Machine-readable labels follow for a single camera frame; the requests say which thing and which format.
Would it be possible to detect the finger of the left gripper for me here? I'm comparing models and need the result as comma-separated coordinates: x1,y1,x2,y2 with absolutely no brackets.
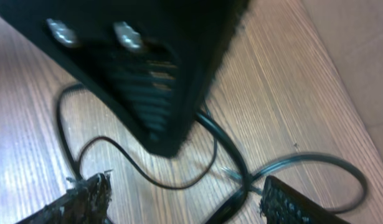
0,0,248,157

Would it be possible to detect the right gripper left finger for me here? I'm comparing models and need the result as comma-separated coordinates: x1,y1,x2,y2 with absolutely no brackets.
19,170,112,224

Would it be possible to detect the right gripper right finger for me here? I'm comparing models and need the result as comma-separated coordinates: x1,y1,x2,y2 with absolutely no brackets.
260,175,348,224

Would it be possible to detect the black multi-connector cable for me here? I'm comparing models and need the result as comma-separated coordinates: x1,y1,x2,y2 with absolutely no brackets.
55,83,368,224

